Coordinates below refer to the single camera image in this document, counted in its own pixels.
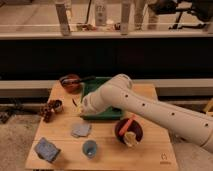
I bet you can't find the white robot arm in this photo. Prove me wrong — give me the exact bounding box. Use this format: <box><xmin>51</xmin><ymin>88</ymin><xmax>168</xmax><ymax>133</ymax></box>
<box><xmin>80</xmin><ymin>74</ymin><xmax>213</xmax><ymax>153</ymax></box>

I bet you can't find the red bowl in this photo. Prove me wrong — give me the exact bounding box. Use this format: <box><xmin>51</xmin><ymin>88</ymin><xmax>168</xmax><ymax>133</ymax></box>
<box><xmin>59</xmin><ymin>74</ymin><xmax>81</xmax><ymax>93</ymax></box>

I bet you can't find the dark maroon bowl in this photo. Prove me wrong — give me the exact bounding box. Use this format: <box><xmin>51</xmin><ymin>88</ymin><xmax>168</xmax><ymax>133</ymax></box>
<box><xmin>114</xmin><ymin>118</ymin><xmax>143</xmax><ymax>146</ymax></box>

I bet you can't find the green plastic tray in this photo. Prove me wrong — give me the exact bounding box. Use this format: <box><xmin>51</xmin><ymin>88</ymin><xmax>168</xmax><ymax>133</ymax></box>
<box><xmin>81</xmin><ymin>77</ymin><xmax>123</xmax><ymax>120</ymax></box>

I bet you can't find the small metal cup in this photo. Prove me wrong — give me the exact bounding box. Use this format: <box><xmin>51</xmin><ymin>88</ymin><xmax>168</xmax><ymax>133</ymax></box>
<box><xmin>52</xmin><ymin>100</ymin><xmax>63</xmax><ymax>113</ymax></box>

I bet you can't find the grey blue cloth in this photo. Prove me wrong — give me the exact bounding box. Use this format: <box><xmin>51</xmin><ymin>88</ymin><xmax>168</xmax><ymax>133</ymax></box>
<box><xmin>71</xmin><ymin>123</ymin><xmax>92</xmax><ymax>138</ymax></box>

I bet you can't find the brown toy figure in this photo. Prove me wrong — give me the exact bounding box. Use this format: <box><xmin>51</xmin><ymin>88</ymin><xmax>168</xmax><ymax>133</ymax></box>
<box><xmin>39</xmin><ymin>103</ymin><xmax>53</xmax><ymax>123</ymax></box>

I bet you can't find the orange carrot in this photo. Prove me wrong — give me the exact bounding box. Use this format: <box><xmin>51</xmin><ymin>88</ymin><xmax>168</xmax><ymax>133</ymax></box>
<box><xmin>119</xmin><ymin>115</ymin><xmax>135</xmax><ymax>136</ymax></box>

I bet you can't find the light blue cup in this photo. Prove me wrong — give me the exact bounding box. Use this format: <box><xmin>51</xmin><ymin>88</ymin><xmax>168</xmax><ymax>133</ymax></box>
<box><xmin>82</xmin><ymin>140</ymin><xmax>98</xmax><ymax>158</ymax></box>

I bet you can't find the wooden table board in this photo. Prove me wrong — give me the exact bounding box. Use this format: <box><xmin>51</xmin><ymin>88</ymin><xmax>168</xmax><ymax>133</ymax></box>
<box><xmin>25</xmin><ymin>83</ymin><xmax>178</xmax><ymax>171</ymax></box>

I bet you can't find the yellow banana toy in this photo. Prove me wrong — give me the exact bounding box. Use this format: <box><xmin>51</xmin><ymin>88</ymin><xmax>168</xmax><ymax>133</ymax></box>
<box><xmin>124</xmin><ymin>132</ymin><xmax>138</xmax><ymax>147</ymax></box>

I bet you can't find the blue sponge block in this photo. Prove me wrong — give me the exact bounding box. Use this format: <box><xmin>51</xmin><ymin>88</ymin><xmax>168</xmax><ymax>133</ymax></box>
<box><xmin>34</xmin><ymin>137</ymin><xmax>61</xmax><ymax>163</ymax></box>

